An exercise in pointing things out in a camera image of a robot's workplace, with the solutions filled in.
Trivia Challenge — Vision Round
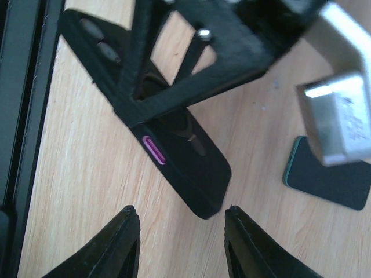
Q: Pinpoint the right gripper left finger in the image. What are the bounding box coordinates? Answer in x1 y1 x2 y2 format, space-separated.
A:
45 205 140 277

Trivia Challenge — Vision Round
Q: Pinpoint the green phone black screen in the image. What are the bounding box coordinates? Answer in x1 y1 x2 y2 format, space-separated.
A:
282 136 370 211

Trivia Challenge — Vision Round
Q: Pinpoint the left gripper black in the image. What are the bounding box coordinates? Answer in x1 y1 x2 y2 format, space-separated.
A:
113 1 327 127

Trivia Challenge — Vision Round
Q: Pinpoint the black phone case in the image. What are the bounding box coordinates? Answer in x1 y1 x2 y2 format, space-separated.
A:
59 9 231 219

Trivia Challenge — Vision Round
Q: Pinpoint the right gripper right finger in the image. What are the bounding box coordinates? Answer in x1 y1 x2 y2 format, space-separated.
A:
224 206 320 277

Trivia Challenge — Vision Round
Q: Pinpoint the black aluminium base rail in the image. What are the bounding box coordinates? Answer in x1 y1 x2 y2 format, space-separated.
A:
1 1 65 277

